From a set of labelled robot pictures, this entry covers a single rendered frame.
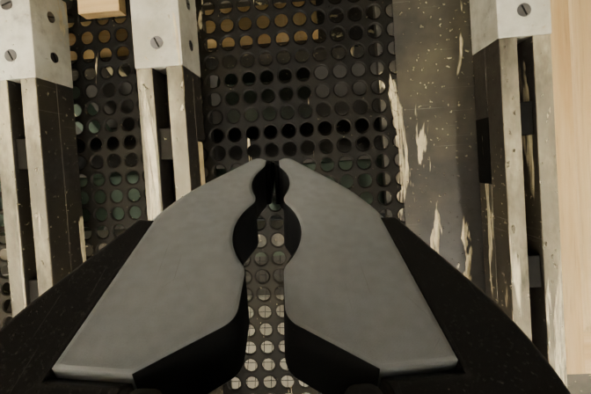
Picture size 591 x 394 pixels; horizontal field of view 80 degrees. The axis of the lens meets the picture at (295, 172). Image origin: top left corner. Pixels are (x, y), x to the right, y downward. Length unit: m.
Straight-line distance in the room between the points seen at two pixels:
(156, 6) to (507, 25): 0.42
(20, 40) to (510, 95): 0.61
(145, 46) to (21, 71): 0.16
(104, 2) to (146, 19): 0.11
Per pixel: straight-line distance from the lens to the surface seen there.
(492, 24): 0.52
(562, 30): 0.61
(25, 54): 0.58
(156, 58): 0.49
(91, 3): 0.62
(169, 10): 0.51
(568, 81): 0.60
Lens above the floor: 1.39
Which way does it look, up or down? 34 degrees down
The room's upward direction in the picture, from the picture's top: 179 degrees clockwise
